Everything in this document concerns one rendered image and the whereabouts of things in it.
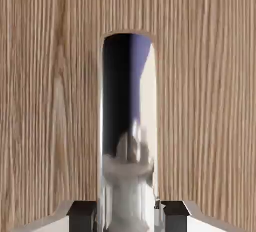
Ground shiny curved metal drawer handle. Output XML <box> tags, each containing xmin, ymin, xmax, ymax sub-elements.
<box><xmin>97</xmin><ymin>32</ymin><xmax>161</xmax><ymax>232</ymax></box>

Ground light wood drawer front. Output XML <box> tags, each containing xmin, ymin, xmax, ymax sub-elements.
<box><xmin>0</xmin><ymin>0</ymin><xmax>256</xmax><ymax>232</ymax></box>

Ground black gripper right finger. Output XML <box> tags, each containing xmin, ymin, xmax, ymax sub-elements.
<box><xmin>154</xmin><ymin>199</ymin><xmax>240</xmax><ymax>232</ymax></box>

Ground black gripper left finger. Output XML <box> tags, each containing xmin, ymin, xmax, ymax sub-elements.
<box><xmin>14</xmin><ymin>199</ymin><xmax>98</xmax><ymax>232</ymax></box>

